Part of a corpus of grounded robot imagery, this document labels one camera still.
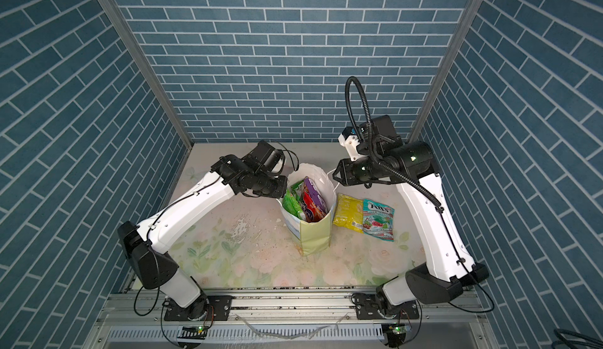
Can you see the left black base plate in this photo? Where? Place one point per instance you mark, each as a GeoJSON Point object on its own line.
{"type": "Point", "coordinates": [204, 308]}

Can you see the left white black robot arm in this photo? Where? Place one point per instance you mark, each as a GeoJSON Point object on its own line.
{"type": "Point", "coordinates": [146, 244]}

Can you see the aluminium mounting rail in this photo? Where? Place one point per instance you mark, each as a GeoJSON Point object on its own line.
{"type": "Point", "coordinates": [290, 318]}

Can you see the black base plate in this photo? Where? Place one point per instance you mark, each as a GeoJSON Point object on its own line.
{"type": "Point", "coordinates": [204, 308]}
{"type": "Point", "coordinates": [375, 306]}

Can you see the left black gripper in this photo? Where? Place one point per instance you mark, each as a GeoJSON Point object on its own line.
{"type": "Point", "coordinates": [281, 188]}

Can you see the purple Fox's candy packet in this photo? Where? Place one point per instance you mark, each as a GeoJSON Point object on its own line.
{"type": "Point", "coordinates": [310, 187]}

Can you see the floral paper gift bag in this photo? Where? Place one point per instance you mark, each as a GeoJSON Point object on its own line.
{"type": "Point", "coordinates": [310, 238]}

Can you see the yellow snack packet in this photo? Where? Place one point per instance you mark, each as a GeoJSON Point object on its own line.
{"type": "Point", "coordinates": [349, 213]}

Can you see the red snack packet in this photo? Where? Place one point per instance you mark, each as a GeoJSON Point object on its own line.
{"type": "Point", "coordinates": [313, 206]}

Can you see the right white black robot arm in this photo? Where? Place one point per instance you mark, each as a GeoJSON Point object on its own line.
{"type": "Point", "coordinates": [413, 169]}

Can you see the bright green snack packet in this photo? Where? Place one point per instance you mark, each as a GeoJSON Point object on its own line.
{"type": "Point", "coordinates": [293, 206]}

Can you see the controller board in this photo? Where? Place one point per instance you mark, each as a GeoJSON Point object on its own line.
{"type": "Point", "coordinates": [191, 337]}
{"type": "Point", "coordinates": [395, 335]}

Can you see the right controller board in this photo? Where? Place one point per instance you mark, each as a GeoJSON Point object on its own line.
{"type": "Point", "coordinates": [395, 335]}

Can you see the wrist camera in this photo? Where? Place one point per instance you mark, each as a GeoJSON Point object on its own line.
{"type": "Point", "coordinates": [266, 159]}
{"type": "Point", "coordinates": [350, 141]}

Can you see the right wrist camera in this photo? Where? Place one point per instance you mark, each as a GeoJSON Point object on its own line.
{"type": "Point", "coordinates": [350, 141]}

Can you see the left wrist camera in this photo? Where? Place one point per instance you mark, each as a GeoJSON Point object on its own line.
{"type": "Point", "coordinates": [266, 159]}

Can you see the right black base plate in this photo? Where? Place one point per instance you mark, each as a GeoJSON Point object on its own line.
{"type": "Point", "coordinates": [375, 306]}

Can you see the teal Fox's candy packet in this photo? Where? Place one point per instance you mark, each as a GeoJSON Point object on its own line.
{"type": "Point", "coordinates": [378, 220]}

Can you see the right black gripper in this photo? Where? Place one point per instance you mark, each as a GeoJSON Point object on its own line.
{"type": "Point", "coordinates": [346, 177]}

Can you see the left controller board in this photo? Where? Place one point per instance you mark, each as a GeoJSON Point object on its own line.
{"type": "Point", "coordinates": [191, 337]}

